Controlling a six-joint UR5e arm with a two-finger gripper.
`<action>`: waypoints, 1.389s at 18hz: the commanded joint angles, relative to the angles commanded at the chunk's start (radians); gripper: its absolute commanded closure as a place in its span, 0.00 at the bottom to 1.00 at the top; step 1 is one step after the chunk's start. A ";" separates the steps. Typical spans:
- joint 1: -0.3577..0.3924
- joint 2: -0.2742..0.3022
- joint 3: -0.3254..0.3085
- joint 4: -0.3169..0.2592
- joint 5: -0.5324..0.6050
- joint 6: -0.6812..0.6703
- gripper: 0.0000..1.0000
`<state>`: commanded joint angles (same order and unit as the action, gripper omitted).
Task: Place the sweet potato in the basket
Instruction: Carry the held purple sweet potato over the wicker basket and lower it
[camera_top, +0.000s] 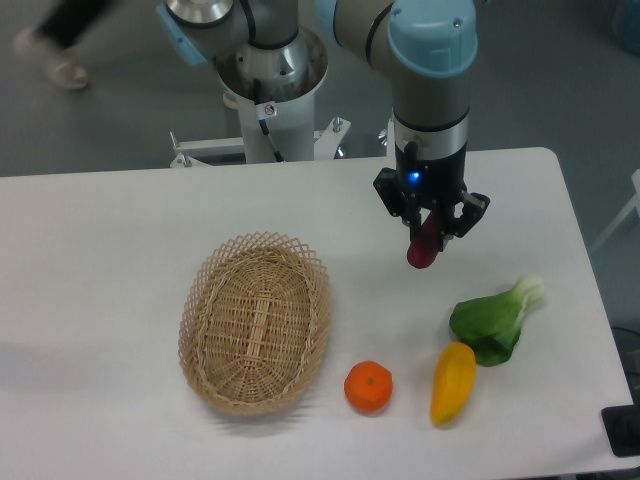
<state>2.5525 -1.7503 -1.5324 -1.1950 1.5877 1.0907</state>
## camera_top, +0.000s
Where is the person's leg with white shoe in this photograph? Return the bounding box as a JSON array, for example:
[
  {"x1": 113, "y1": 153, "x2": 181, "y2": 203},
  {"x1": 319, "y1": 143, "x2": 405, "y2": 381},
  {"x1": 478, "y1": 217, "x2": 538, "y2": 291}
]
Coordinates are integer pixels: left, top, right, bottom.
[{"x1": 13, "y1": 0, "x2": 113, "y2": 91}]

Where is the black cable on pedestal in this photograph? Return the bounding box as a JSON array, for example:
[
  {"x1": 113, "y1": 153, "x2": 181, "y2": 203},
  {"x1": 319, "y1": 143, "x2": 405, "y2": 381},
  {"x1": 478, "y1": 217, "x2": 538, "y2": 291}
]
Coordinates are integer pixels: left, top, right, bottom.
[{"x1": 252, "y1": 79, "x2": 285, "y2": 164}]

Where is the black device at table edge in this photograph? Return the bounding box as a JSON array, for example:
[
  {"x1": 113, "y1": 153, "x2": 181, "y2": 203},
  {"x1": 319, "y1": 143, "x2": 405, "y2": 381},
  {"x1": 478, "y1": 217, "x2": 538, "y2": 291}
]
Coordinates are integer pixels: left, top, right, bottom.
[{"x1": 601, "y1": 405, "x2": 639, "y2": 458}]

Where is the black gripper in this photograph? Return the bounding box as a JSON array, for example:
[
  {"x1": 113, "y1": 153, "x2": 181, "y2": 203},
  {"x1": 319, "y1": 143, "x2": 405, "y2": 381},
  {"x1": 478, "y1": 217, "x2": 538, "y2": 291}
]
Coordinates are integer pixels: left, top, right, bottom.
[{"x1": 373, "y1": 141, "x2": 490, "y2": 252}]

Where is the white frame at right edge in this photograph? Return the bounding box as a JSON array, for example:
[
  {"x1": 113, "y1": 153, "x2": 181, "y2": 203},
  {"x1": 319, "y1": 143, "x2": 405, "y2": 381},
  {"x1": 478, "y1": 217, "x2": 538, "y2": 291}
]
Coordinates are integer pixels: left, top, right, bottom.
[{"x1": 589, "y1": 169, "x2": 640, "y2": 257}]

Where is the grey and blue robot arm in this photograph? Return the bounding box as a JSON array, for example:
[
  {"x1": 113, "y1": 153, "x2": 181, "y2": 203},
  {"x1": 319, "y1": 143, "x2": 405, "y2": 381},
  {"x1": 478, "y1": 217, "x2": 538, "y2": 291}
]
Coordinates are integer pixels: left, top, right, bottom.
[{"x1": 156, "y1": 1, "x2": 489, "y2": 268}]

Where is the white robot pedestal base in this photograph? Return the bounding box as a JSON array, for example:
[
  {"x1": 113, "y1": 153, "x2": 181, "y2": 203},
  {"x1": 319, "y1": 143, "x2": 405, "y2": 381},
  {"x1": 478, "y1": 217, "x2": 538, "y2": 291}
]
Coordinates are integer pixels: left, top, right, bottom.
[{"x1": 171, "y1": 27, "x2": 351, "y2": 168}]

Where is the oval wicker basket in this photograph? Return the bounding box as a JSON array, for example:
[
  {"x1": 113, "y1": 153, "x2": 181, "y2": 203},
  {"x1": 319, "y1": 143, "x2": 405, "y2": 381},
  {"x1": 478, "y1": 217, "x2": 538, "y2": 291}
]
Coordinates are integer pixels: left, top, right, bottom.
[{"x1": 178, "y1": 232, "x2": 332, "y2": 416}]

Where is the green bok choy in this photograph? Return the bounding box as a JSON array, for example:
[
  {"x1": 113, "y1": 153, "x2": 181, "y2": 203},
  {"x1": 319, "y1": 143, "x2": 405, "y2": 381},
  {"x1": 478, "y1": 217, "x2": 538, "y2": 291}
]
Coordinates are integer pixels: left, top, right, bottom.
[{"x1": 449, "y1": 275, "x2": 545, "y2": 367}]

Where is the purple sweet potato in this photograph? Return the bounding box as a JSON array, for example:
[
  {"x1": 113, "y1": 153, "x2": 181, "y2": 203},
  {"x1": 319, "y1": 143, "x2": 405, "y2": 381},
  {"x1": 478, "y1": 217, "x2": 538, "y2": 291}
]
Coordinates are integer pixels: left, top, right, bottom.
[{"x1": 406, "y1": 214, "x2": 440, "y2": 269}]

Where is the orange mandarin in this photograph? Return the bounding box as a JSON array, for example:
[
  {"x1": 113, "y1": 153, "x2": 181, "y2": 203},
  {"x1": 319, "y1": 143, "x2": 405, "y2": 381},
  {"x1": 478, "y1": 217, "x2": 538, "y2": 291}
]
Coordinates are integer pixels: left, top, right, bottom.
[{"x1": 343, "y1": 360, "x2": 394, "y2": 413}]

